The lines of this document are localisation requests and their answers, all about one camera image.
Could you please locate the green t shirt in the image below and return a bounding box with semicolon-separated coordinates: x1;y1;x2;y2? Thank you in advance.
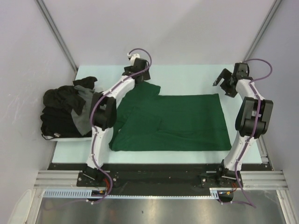
109;82;231;152

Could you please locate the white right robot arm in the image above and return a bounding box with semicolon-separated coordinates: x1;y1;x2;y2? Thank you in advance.
213;61;273;187

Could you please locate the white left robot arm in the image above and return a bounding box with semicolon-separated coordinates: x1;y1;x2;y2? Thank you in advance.
82;51;152;187

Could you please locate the white plastic bin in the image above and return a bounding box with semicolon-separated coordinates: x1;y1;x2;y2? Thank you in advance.
45;85;106;142

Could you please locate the grey t shirt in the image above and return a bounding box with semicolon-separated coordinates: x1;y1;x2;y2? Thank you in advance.
71;85;94;136

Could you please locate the black t shirt pile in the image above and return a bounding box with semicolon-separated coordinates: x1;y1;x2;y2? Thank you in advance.
40;76;98;140

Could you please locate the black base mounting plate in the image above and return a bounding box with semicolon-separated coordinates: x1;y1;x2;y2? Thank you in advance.
48;163;273;196

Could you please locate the right aluminium frame post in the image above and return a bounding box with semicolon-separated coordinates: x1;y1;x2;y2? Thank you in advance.
242;0;283;61

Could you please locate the aluminium frame post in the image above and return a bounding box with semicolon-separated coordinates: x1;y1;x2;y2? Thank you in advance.
35;0;78;74
242;0;283;61

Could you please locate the left aluminium frame post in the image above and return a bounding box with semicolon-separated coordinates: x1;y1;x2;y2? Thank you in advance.
35;0;78;74

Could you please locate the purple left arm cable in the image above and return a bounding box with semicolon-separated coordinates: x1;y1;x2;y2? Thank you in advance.
88;48;153;206

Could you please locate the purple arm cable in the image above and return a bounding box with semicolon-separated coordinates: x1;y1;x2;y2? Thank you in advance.
88;48;153;206
233;58;273;208

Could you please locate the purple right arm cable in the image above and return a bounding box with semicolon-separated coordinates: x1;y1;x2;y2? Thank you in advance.
233;58;273;208

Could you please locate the aluminium front rail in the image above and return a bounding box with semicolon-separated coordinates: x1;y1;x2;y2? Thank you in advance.
34;170;288;190

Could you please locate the white slotted cable duct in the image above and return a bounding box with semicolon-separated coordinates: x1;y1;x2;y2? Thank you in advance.
43;189;219;200

